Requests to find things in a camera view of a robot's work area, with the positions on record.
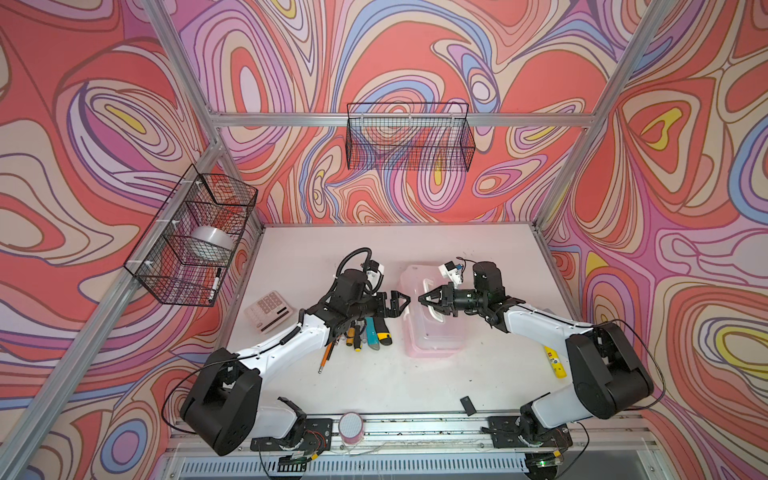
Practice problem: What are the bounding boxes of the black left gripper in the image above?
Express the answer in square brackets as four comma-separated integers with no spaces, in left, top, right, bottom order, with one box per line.
[345,291,410,323]

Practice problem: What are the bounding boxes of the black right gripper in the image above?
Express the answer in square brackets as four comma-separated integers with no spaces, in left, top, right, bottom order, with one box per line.
[419,281,487,316]

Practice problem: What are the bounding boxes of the pink plastic tool box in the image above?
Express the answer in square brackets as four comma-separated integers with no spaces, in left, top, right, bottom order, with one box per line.
[399,265,466,358]

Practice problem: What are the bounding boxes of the orange pencil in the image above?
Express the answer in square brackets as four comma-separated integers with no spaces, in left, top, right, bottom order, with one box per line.
[317,339,336,374]

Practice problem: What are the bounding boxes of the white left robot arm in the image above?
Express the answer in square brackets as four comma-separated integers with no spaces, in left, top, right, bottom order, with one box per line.
[180,247,411,456]

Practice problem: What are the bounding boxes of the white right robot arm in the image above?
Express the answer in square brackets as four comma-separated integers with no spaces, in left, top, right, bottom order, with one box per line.
[418,261,654,446]

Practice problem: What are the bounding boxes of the yellow black utility knife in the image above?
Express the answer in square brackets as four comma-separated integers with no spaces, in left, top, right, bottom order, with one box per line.
[373,317,393,346]

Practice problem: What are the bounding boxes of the teal utility knife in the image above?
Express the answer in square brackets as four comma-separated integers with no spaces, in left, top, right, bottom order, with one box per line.
[365,317,380,351]

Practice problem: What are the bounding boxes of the yellow black screwdriver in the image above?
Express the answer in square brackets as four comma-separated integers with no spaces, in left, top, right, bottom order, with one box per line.
[353,323,362,352]

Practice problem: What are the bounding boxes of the small black clip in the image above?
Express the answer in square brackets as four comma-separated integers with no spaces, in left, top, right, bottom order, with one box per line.
[460,396,477,417]

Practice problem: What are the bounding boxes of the pink white calculator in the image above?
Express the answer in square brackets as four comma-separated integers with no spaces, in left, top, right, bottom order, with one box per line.
[244,291,294,334]

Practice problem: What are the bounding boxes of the yellow glue stick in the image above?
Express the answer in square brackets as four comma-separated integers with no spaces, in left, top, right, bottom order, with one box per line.
[544,347,567,379]

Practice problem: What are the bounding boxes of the black marker in basket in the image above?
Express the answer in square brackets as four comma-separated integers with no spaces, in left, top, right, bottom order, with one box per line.
[208,267,223,304]

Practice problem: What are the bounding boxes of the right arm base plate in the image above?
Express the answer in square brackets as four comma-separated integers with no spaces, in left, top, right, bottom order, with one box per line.
[480,416,573,451]

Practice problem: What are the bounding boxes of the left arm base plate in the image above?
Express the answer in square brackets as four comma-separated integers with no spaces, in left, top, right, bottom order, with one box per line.
[250,417,334,456]

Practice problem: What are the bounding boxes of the black wire basket back wall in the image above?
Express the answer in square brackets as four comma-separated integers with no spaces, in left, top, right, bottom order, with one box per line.
[345,100,476,172]

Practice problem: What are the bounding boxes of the black wire basket wall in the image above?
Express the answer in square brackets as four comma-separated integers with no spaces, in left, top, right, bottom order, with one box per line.
[345,100,476,172]
[124,166,258,307]

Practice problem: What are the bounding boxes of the grey duct tape roll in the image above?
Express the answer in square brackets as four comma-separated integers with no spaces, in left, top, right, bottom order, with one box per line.
[188,226,235,265]

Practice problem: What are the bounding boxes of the black wire basket left wall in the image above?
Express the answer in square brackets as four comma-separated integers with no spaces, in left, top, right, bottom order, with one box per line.
[124,166,258,307]

